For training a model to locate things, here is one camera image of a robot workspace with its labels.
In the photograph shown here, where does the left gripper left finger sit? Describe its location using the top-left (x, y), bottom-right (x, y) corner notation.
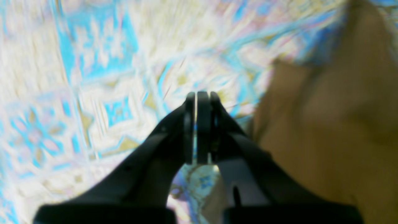
top-left (34, 92), bottom-right (195, 224)

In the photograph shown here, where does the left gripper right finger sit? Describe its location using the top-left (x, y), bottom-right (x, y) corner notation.
top-left (197, 92), bottom-right (363, 224)

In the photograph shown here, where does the brown t-shirt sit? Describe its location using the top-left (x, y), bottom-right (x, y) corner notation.
top-left (247, 0), bottom-right (398, 224)

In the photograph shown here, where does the patterned tablecloth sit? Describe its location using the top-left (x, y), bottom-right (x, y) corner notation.
top-left (0, 0), bottom-right (398, 224)

